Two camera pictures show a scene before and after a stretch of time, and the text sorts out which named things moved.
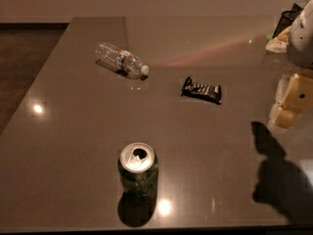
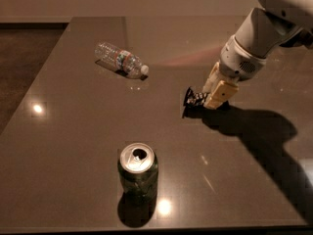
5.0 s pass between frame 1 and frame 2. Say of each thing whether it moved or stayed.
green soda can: stayed
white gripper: moved
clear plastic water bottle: stayed
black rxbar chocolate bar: moved
